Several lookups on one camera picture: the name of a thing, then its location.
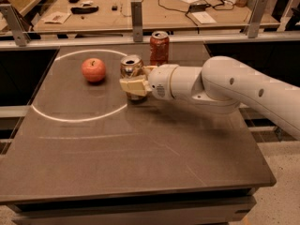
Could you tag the middle metal bracket post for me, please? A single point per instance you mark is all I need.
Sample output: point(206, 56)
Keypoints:
point(137, 20)

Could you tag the right metal bracket post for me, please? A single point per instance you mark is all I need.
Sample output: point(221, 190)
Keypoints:
point(253, 26)

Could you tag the metal bracket post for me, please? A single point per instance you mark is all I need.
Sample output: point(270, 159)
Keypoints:
point(137, 20)
point(20, 36)
point(253, 26)

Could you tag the white paper card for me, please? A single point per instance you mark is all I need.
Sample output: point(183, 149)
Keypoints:
point(203, 17)

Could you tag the red apple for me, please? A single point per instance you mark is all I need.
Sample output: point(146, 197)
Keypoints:
point(93, 70)

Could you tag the wooden background table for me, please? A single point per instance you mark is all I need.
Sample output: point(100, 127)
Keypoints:
point(168, 15)

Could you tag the orange soda can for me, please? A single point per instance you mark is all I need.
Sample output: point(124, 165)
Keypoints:
point(132, 66)

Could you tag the black flat device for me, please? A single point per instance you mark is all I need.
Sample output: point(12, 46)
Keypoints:
point(84, 10)

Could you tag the red soda can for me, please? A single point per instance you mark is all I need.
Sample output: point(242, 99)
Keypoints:
point(159, 48)

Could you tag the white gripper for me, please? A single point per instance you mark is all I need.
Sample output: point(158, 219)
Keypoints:
point(159, 80)

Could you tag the white paper sheet left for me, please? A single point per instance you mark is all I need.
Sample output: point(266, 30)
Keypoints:
point(56, 17)

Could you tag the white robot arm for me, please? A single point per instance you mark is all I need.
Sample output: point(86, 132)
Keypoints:
point(220, 85)

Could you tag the black power adapter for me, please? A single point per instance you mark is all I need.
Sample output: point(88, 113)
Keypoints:
point(198, 7)

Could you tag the left metal bracket post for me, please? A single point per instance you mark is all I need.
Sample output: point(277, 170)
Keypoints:
point(20, 36)

